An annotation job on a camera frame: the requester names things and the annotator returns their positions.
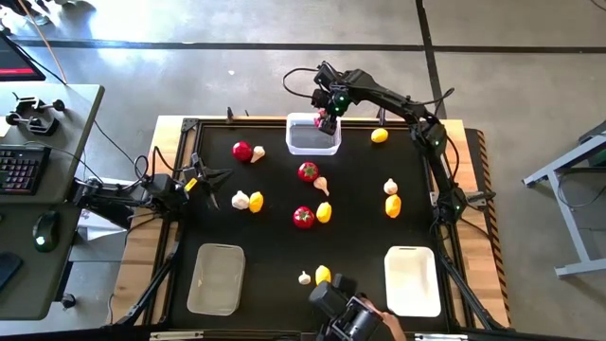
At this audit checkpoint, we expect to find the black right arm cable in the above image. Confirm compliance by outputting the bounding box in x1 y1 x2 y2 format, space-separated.
282 66 323 100

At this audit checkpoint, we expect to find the black backlit keyboard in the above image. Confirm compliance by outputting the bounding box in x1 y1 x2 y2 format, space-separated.
0 145 52 196

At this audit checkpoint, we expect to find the small translucent plastic basket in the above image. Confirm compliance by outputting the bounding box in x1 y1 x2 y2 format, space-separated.
285 112 343 156

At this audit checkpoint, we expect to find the black table-level camera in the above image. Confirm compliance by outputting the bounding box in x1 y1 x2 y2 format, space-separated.
307 273 383 341

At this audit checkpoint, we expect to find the white paper sheet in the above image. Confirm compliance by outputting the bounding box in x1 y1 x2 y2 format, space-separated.
77 209 128 243

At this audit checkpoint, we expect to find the workbench with grey legs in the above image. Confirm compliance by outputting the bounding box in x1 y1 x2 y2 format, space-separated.
522 120 606 278

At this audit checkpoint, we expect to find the black table clamp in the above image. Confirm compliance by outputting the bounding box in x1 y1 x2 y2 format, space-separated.
5 112 62 137
9 93 66 115

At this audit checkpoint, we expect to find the black computer mouse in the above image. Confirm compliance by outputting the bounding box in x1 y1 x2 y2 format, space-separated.
31 210 62 254

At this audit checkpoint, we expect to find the person's hand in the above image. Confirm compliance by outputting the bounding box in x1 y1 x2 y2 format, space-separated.
373 297 408 341

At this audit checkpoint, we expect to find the large translucent plastic basket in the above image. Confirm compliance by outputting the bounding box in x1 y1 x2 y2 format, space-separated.
186 242 247 317

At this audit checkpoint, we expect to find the yellow hanging cable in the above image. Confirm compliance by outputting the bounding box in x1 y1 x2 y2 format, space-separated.
17 0 68 85

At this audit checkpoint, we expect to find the flat black device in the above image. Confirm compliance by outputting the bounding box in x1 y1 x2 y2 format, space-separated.
0 250 25 291

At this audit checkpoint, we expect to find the white plastic basket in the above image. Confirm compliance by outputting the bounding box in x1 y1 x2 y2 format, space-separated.
383 244 443 318

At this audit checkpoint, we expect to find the black aluminium table frame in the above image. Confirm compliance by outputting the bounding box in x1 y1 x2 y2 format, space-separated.
113 116 510 341

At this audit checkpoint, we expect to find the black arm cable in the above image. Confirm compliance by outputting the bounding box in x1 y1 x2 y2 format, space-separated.
282 66 323 100
134 145 190 182

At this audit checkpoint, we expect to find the yellow black hazard tape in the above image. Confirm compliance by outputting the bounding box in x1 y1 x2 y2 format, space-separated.
475 128 513 328

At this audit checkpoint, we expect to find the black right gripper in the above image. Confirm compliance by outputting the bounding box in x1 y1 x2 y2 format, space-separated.
311 84 354 137

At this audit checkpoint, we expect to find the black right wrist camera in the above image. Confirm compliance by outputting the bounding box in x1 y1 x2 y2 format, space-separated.
312 61 338 89

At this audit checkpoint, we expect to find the grey computer desk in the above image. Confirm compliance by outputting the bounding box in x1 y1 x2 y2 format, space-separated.
0 82 106 323

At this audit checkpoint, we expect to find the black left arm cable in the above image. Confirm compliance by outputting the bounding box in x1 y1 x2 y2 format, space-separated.
134 145 190 182

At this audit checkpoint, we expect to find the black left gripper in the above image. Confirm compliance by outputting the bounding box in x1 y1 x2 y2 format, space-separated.
187 153 235 211

